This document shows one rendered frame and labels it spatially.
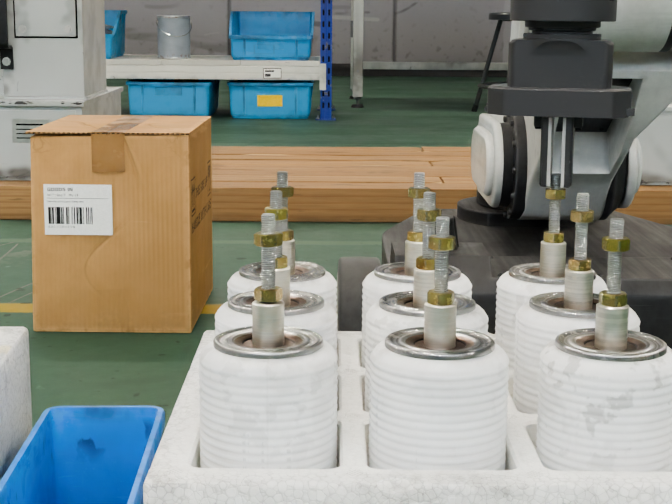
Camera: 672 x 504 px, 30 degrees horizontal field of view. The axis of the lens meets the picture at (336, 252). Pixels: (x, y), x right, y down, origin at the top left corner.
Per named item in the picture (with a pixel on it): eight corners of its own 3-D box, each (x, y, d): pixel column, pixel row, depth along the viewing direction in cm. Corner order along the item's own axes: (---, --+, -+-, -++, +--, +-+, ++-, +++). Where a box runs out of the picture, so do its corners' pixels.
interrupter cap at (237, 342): (215, 334, 90) (215, 325, 90) (321, 333, 90) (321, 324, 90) (210, 363, 83) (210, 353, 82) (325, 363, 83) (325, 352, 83)
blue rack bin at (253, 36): (234, 56, 598) (234, 11, 594) (314, 56, 598) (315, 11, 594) (226, 60, 549) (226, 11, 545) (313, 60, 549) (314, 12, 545)
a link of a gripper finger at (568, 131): (559, 188, 107) (563, 115, 105) (562, 183, 110) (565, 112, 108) (579, 189, 106) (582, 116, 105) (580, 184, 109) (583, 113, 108)
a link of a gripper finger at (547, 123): (551, 183, 110) (554, 112, 109) (549, 188, 107) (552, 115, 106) (533, 182, 110) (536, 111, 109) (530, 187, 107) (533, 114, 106)
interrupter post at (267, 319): (251, 343, 88) (251, 297, 87) (285, 343, 88) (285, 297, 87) (250, 352, 85) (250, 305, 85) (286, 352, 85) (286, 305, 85)
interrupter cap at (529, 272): (561, 267, 115) (561, 259, 115) (614, 283, 108) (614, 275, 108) (491, 274, 111) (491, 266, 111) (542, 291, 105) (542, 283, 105)
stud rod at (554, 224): (554, 258, 110) (558, 172, 109) (560, 260, 109) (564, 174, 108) (544, 258, 110) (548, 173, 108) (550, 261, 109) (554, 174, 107)
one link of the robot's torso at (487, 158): (469, 197, 180) (471, 105, 178) (608, 198, 181) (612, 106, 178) (486, 221, 160) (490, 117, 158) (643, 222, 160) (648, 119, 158)
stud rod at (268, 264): (265, 320, 87) (265, 212, 85) (278, 321, 86) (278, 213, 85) (258, 323, 86) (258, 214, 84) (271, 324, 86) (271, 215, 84)
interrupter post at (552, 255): (555, 274, 111) (556, 238, 111) (571, 280, 109) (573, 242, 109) (532, 277, 110) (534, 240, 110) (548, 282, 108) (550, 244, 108)
